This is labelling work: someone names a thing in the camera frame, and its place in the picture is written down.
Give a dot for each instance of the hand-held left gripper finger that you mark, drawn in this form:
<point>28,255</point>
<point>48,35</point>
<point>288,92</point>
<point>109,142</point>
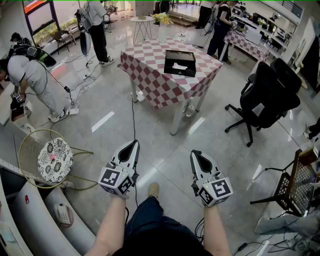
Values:
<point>115,157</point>
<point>136,156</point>

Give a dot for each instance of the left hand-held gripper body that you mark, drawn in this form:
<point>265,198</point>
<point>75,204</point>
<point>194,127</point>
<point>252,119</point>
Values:
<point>111,178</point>

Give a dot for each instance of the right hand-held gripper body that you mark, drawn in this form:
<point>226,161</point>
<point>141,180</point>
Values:
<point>220,190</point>

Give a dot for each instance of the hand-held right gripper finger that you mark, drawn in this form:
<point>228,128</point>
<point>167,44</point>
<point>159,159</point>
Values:
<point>193,165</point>
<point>212,166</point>

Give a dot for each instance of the white cloth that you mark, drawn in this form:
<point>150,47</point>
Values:
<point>179,66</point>

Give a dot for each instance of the black box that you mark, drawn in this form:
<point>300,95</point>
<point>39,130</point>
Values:
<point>178,56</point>

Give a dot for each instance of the person's left forearm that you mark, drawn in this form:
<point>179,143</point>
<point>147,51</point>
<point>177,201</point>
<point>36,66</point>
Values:
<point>110,225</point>

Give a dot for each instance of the person's right forearm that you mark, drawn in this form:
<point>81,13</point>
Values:
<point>215,230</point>

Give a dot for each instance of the brown box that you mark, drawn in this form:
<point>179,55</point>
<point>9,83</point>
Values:
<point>308,155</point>

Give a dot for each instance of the person's beige shoe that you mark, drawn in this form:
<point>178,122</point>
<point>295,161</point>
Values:
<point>153,188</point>

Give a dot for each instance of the person's leg in dark jeans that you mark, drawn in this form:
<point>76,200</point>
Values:
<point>150,215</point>

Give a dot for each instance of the clear plastic bottle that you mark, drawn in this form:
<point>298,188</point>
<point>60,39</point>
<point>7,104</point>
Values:
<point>189,108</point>

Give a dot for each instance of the floral round cushion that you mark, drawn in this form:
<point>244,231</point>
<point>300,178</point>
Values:
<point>55,160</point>

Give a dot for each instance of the white desk telephone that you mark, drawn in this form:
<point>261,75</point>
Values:
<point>63,215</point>

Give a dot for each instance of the white power strip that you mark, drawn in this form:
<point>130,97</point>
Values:
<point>73,111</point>

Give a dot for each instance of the person's black top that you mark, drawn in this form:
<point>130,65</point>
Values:
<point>162,246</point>

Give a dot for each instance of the black mesh chair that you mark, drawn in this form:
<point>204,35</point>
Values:
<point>302,180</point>

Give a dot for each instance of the pink white checkered tablecloth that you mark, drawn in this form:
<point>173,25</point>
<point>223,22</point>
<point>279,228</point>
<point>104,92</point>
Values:
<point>245,45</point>
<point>155,75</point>

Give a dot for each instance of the black power adapter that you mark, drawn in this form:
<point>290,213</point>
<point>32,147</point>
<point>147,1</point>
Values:
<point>67,89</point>

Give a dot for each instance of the black office chair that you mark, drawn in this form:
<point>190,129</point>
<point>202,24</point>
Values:
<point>270,100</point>

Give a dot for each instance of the white standing fan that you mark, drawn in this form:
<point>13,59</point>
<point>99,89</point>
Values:
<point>85,43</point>

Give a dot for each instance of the round wooden side table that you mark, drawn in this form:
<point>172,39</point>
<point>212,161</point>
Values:
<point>303,82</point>

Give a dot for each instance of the white vase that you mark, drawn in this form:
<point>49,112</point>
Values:
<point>162,32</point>

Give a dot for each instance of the wooden chair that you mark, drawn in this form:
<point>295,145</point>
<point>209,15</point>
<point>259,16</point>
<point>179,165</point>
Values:
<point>60,36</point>

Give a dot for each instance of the white microwave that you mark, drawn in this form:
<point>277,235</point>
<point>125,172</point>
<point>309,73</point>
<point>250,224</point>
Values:
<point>253,36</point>

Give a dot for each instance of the round white side table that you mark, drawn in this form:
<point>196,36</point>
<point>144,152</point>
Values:
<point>150,19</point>

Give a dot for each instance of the yellow flower bouquet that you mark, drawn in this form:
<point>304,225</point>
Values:
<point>162,18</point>

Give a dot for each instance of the white shelf unit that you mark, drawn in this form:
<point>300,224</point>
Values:
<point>280,41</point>

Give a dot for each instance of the purple framed window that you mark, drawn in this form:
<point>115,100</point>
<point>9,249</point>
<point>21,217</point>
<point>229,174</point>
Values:
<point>40,15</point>

